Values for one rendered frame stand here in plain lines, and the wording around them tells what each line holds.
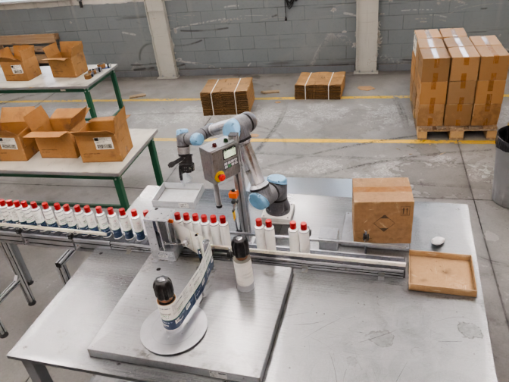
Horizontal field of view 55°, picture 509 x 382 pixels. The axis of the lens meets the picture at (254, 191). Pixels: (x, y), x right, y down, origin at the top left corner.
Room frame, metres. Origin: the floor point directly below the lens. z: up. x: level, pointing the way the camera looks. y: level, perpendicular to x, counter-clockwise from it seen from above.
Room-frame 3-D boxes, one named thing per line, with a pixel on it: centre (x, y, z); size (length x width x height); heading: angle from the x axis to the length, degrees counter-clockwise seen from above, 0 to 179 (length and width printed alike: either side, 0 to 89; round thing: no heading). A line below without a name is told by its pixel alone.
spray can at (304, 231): (1.99, -0.23, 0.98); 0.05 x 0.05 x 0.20
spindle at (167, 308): (1.58, 0.44, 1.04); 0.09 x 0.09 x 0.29
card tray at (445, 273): (1.77, -0.86, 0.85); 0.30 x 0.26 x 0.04; 71
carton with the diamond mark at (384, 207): (2.16, -0.67, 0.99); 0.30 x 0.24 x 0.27; 79
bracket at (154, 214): (2.13, 0.51, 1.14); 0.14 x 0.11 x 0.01; 71
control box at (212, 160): (2.21, 0.15, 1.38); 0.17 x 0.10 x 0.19; 126
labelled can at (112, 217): (2.34, 0.83, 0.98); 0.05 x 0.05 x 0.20
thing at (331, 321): (1.96, -0.01, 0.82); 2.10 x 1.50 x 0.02; 71
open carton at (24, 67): (6.17, 2.74, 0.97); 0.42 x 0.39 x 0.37; 162
